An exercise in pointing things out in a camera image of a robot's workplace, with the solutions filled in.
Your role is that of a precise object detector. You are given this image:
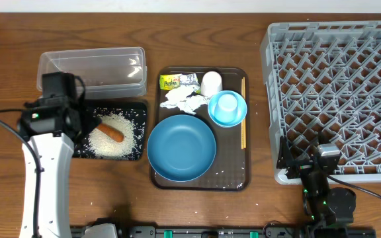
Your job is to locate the black plastic tray bin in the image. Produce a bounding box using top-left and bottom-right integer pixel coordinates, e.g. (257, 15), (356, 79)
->
(72, 98), (149, 161)

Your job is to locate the light blue cup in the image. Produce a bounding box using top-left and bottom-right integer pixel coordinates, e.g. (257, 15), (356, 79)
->
(214, 94), (237, 123)

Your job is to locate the crumpled white foil paper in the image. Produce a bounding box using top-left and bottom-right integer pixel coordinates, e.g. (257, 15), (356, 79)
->
(160, 73), (210, 115)

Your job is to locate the light blue small bowl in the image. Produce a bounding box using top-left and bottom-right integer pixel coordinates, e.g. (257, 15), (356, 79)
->
(208, 91), (247, 128)

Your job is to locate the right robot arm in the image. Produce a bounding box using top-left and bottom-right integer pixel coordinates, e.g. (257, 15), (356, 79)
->
(276, 134), (356, 237)

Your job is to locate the yellow snack wrapper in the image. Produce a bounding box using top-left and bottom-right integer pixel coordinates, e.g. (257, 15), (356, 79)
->
(159, 74), (181, 91)

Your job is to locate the clear plastic bin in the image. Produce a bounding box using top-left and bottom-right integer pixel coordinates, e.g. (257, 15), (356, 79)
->
(36, 47), (147, 100)

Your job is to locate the pink white cup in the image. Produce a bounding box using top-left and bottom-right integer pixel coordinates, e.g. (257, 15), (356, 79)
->
(200, 71), (223, 98)

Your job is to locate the pile of white rice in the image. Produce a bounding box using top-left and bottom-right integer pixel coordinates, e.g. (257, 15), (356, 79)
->
(77, 108), (146, 159)

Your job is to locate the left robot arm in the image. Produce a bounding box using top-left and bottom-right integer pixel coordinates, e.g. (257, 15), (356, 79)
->
(19, 99), (101, 237)

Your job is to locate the brown serving tray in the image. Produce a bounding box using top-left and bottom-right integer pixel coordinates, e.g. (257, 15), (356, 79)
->
(150, 66), (251, 191)

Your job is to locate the orange carrot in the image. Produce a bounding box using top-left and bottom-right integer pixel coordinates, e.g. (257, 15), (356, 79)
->
(97, 123), (124, 143)

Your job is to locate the dark blue plate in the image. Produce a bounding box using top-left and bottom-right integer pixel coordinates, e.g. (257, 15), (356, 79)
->
(147, 114), (217, 182)

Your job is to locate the grey dishwasher rack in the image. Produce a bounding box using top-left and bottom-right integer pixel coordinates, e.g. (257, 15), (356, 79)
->
(261, 20), (381, 183)

